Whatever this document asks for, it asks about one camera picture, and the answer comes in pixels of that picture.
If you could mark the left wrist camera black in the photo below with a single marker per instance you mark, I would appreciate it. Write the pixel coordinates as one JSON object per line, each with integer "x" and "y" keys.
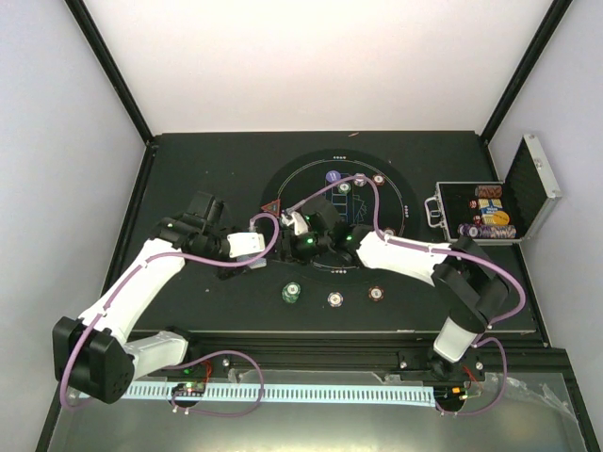
{"x": 204, "y": 211}

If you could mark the left controller circuit board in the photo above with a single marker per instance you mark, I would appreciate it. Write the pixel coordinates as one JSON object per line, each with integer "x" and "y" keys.
{"x": 188, "y": 389}

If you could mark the white slotted cable duct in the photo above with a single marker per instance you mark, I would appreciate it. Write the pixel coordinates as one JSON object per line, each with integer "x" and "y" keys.
{"x": 290, "y": 393}

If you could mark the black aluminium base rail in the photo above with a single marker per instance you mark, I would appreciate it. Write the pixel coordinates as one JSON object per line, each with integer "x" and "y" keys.
{"x": 368, "y": 351}

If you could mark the brown chips row in case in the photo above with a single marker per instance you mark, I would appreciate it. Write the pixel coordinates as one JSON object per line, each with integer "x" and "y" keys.
{"x": 489, "y": 191}

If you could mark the round black poker mat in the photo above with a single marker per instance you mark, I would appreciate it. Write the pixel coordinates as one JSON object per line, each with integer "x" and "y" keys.
{"x": 305, "y": 175}

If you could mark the red chip stack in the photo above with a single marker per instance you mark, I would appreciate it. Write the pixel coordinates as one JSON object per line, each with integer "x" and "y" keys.
{"x": 375, "y": 293}

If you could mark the red triangular all-in button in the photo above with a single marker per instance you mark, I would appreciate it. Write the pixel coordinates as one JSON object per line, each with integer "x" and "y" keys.
{"x": 273, "y": 208}

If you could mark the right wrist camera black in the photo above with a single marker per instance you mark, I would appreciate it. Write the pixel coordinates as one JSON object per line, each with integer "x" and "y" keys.
{"x": 321, "y": 214}

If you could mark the aluminium poker case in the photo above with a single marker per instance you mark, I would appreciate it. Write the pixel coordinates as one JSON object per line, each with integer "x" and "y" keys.
{"x": 530, "y": 193}

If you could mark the right controller circuit board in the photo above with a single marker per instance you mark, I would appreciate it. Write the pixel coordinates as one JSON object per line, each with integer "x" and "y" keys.
{"x": 456, "y": 393}

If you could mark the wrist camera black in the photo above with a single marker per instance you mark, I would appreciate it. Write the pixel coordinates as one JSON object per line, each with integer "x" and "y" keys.
{"x": 204, "y": 211}
{"x": 321, "y": 214}

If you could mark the boxed card deck in case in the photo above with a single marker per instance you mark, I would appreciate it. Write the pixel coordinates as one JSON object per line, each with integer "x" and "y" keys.
{"x": 489, "y": 209}

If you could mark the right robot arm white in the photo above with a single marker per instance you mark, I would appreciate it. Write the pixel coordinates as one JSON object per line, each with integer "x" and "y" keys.
{"x": 460, "y": 272}

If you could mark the green chip stack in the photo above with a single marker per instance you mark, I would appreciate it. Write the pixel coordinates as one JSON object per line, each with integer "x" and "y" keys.
{"x": 291, "y": 292}

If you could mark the blue-backed playing card deck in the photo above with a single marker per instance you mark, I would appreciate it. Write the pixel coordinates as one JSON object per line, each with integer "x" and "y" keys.
{"x": 256, "y": 263}

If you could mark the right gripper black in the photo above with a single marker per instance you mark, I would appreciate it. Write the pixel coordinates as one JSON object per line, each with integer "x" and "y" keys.
{"x": 292, "y": 253}

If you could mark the yellow round button in case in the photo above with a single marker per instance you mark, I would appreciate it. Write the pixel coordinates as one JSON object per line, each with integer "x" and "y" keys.
{"x": 501, "y": 218}

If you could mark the green chips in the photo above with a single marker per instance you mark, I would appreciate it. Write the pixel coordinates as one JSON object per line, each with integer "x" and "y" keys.
{"x": 344, "y": 188}

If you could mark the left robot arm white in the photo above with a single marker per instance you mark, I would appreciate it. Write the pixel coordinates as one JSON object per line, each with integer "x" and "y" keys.
{"x": 93, "y": 354}

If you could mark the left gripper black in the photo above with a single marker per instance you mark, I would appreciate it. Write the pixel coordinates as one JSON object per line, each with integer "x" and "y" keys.
{"x": 224, "y": 272}

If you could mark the controller circuit board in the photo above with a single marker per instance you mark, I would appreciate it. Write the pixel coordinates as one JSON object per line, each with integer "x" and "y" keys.
{"x": 456, "y": 393}
{"x": 188, "y": 389}

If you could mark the purple small blind button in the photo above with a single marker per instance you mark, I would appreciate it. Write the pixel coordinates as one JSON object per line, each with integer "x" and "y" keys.
{"x": 332, "y": 176}

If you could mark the purple chips row in case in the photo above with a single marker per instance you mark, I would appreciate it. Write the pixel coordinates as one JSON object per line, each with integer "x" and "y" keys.
{"x": 484, "y": 231}

